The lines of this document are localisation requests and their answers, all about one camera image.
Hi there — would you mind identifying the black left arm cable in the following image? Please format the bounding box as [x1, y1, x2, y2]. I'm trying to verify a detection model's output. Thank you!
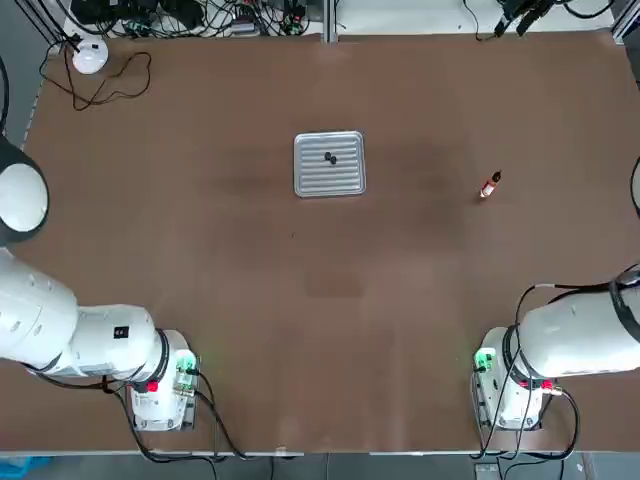
[0, 53, 11, 132]

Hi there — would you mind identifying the white side table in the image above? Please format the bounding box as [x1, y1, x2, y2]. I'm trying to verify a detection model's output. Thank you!
[337, 0, 615, 35]

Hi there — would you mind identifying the black base cable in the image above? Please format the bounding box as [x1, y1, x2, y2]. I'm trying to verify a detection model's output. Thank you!
[192, 369, 249, 460]
[102, 374, 221, 462]
[469, 384, 581, 461]

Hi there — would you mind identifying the white dome-shaped device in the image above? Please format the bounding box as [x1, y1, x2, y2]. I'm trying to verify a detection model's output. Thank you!
[64, 32, 110, 75]

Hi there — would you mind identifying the ribbed silver metal tray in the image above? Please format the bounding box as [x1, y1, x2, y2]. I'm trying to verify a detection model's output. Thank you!
[292, 130, 367, 199]

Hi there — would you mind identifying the black left base cable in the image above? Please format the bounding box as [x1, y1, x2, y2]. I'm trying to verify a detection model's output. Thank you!
[102, 374, 221, 462]
[192, 369, 249, 460]

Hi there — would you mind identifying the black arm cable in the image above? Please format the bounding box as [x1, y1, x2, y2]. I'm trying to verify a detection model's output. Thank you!
[0, 53, 11, 132]
[514, 155, 640, 401]

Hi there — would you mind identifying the tangle of cables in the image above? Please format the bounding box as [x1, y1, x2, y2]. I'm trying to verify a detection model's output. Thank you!
[69, 0, 324, 40]

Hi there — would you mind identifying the oil bottle with red label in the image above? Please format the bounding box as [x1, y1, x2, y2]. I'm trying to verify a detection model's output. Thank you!
[478, 169, 504, 201]

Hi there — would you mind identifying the aluminium profile post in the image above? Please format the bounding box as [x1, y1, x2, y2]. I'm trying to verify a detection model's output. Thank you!
[322, 0, 340, 45]

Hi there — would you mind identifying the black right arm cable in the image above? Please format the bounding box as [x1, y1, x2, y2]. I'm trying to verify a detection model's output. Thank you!
[514, 155, 640, 401]

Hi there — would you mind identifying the black right base cable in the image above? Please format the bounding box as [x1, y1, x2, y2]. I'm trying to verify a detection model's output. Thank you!
[469, 384, 581, 461]

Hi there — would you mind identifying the aluminium frame corner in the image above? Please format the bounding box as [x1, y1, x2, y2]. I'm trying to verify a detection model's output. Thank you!
[612, 0, 640, 46]

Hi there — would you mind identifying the blue bin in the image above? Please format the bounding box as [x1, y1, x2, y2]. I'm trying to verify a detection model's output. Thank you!
[0, 453, 51, 480]

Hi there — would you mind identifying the thin dark cable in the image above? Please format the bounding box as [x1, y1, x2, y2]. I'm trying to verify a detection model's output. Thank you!
[462, 0, 506, 44]

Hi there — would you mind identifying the thin brown looped cable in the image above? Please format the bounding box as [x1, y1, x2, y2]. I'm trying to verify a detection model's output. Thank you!
[39, 42, 153, 112]

